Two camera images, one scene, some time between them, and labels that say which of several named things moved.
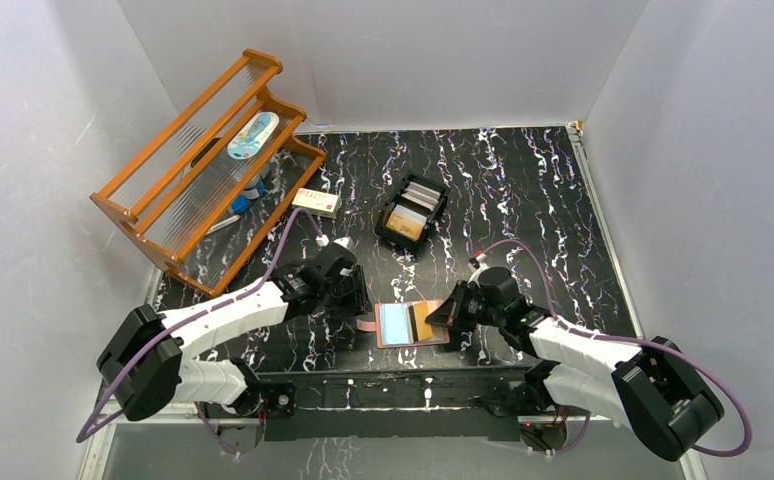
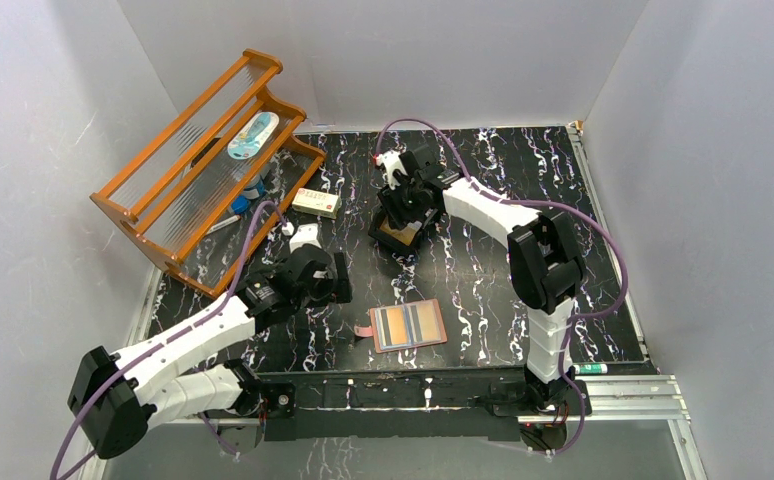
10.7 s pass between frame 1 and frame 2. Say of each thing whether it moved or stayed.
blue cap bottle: stayed
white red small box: stayed
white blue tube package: stayed
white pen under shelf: stayed
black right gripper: moved
